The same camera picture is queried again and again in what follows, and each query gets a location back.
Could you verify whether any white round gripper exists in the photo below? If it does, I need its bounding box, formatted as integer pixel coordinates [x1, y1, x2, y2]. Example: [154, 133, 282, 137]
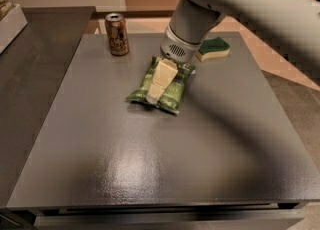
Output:
[146, 25, 202, 104]

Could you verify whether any green jalapeno chip bag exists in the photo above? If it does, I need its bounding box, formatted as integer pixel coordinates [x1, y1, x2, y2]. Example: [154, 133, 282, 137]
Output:
[127, 57, 196, 114]

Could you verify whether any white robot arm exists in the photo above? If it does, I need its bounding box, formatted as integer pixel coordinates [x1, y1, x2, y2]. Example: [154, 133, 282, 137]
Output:
[160, 0, 320, 82]

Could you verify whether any green yellow sponge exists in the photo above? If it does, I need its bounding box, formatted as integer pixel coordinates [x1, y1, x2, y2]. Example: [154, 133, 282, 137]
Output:
[195, 37, 230, 61]

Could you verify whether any brown drink can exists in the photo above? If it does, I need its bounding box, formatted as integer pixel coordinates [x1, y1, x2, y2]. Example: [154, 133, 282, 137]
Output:
[105, 13, 129, 56]

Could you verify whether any dark side counter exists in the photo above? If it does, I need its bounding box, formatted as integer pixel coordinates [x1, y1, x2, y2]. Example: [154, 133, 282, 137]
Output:
[0, 6, 95, 209]

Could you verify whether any white box with items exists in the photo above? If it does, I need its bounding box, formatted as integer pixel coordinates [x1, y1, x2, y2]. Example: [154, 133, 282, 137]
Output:
[0, 0, 28, 54]

